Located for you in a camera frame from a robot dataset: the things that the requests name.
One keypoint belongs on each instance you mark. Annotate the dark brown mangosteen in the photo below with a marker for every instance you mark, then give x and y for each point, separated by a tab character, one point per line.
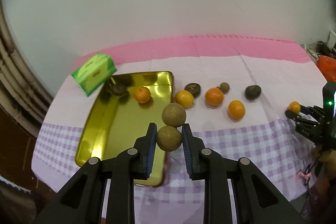
192	89
118	90
253	92

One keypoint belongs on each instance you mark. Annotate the person's right hand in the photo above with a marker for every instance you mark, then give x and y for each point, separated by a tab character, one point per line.
329	157

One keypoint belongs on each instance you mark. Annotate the small brown longan fruit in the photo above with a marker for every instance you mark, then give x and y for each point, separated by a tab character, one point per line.
224	87

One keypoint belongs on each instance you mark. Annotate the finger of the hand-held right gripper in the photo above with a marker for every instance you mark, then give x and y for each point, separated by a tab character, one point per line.
311	109
304	127

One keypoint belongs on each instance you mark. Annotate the green tissue pack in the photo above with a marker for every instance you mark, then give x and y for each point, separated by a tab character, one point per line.
92	74

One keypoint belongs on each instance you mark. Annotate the dark clutter pile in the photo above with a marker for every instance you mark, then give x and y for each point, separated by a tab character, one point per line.
319	48

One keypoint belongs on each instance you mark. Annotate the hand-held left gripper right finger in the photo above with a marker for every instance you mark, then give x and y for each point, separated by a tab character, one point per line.
187	153

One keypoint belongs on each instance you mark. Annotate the red plastic bag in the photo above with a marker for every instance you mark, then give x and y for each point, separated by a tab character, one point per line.
326	64

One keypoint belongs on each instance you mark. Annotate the beige ribbed wall moulding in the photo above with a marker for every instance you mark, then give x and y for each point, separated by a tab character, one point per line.
10	64

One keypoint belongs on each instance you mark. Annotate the large orange tangerine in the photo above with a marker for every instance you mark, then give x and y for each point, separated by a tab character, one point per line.
214	97

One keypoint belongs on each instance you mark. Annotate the brown round longan fruit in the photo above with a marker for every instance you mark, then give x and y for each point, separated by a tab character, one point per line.
174	114
169	138

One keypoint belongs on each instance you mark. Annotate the pink checked tablecloth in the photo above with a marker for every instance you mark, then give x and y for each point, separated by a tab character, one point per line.
262	150

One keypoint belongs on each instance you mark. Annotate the gold metal tray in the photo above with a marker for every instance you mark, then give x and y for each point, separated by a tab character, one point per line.
113	129

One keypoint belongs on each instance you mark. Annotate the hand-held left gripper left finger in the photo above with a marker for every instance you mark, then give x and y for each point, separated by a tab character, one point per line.
150	153

